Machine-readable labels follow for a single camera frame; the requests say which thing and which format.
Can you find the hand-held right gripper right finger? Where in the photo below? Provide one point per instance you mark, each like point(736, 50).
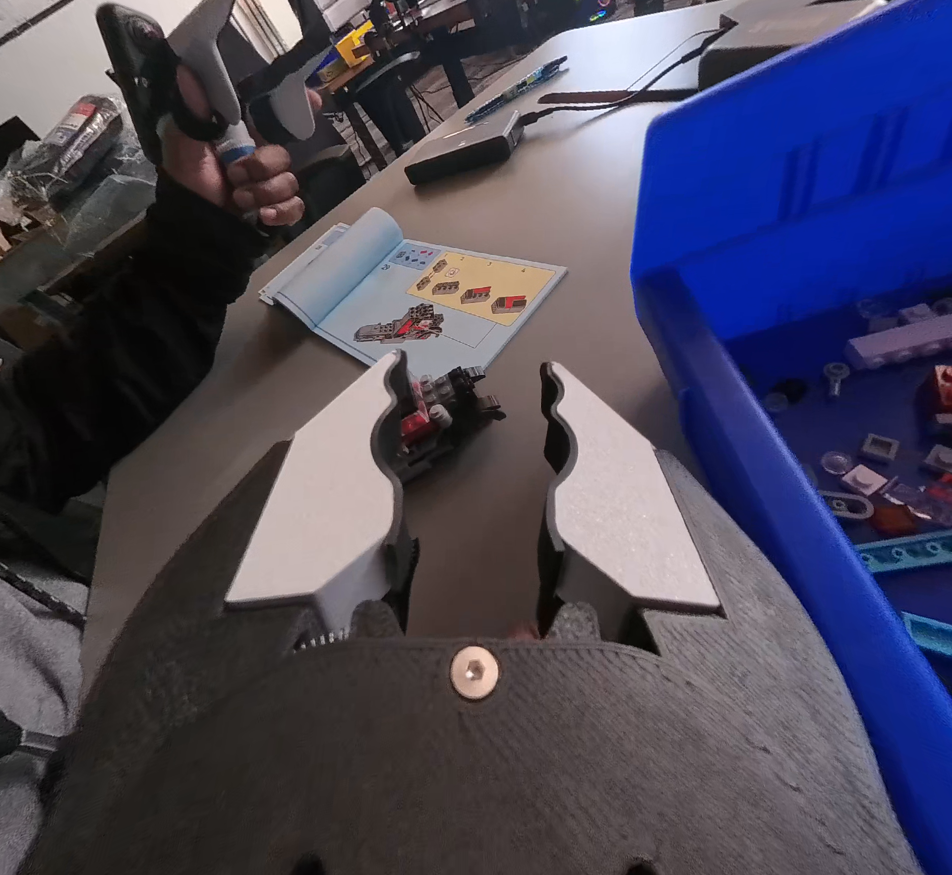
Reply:
point(632, 525)

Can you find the person's right hand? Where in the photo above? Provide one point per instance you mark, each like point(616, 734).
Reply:
point(524, 633)

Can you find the blue plastic bin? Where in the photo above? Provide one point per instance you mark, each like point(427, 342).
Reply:
point(744, 183)

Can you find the blue patterned pen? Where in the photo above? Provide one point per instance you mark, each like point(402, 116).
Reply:
point(520, 86)

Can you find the person's grey sweatshirt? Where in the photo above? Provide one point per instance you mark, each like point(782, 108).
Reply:
point(37, 667)

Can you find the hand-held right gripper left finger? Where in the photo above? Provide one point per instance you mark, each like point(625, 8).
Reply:
point(320, 518)

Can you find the grey black toy brick model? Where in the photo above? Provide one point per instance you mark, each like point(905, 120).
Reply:
point(439, 428)

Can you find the toy brick instruction booklet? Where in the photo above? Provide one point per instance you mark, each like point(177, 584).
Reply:
point(357, 280)

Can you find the plastic-wrapped bundle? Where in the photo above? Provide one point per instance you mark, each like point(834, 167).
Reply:
point(82, 131)

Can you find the black flat device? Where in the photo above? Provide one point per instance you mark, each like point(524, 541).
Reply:
point(461, 149)

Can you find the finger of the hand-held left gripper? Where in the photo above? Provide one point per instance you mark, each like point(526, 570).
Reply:
point(212, 49)
point(294, 105)

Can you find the grey desk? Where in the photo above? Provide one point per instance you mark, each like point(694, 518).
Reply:
point(565, 220)

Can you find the black cube box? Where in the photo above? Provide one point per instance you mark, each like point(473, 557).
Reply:
point(788, 45)

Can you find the colourful toy brick pile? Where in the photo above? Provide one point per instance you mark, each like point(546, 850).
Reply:
point(892, 347)

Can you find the person's left hand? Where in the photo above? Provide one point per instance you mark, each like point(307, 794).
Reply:
point(253, 179)

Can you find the yellow plastic bin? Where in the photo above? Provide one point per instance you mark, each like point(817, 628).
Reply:
point(349, 49)

